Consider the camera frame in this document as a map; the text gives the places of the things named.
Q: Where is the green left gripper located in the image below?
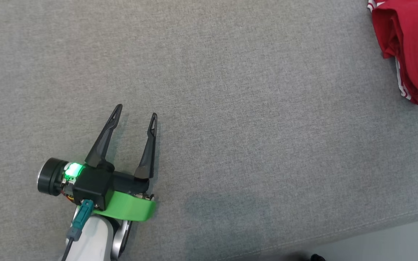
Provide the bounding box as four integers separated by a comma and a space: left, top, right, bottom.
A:
37, 104, 158, 222

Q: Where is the left camera cable teal connector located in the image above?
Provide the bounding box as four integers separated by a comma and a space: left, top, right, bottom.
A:
61, 199, 95, 261

